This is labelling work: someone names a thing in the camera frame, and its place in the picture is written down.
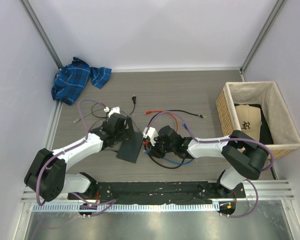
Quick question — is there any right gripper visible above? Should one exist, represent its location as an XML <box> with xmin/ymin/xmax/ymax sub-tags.
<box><xmin>147</xmin><ymin>134</ymin><xmax>176</xmax><ymax>159</ymax></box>

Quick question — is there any black network switch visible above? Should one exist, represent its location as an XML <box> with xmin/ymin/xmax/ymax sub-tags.
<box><xmin>116</xmin><ymin>132</ymin><xmax>143</xmax><ymax>164</ymax></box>

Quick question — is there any red ethernet cable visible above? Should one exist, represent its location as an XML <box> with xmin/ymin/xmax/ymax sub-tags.
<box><xmin>142</xmin><ymin>109</ymin><xmax>180</xmax><ymax>147</ymax></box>

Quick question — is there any blue ethernet cable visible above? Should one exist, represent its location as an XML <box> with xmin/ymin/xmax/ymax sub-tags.
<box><xmin>142</xmin><ymin>121</ymin><xmax>196</xmax><ymax>166</ymax></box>

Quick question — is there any black ethernet cable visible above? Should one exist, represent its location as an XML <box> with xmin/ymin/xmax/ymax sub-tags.
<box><xmin>144</xmin><ymin>109</ymin><xmax>206</xmax><ymax>170</ymax></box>

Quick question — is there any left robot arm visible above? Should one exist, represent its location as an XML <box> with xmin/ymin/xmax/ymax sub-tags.
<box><xmin>24</xmin><ymin>113</ymin><xmax>135</xmax><ymax>206</ymax></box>

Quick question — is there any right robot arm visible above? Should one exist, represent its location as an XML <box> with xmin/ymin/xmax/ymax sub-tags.
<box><xmin>143</xmin><ymin>125</ymin><xmax>272</xmax><ymax>198</ymax></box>

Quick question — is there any blue plaid cloth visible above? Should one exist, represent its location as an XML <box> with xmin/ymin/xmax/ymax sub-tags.
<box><xmin>51</xmin><ymin>57</ymin><xmax>112</xmax><ymax>106</ymax></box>

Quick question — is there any beige cap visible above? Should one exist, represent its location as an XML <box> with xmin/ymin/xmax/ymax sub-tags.
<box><xmin>235</xmin><ymin>105</ymin><xmax>262</xmax><ymax>141</ymax></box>

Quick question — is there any black garment in basket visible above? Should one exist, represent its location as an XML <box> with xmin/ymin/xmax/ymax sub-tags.
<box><xmin>234</xmin><ymin>103</ymin><xmax>274</xmax><ymax>145</ymax></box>

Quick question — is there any wicker basket with liner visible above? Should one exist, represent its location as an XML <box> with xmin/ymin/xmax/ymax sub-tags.
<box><xmin>216</xmin><ymin>81</ymin><xmax>300</xmax><ymax>159</ymax></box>

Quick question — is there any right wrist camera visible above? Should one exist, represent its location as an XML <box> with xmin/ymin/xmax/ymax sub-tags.
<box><xmin>142</xmin><ymin>127</ymin><xmax>159</xmax><ymax>146</ymax></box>

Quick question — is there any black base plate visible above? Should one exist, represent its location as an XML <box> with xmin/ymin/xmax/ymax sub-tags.
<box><xmin>78</xmin><ymin>181</ymin><xmax>246</xmax><ymax>205</ymax></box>

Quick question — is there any slotted cable duct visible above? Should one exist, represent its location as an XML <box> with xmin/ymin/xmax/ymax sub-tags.
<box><xmin>32</xmin><ymin>201</ymin><xmax>220</xmax><ymax>213</ymax></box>

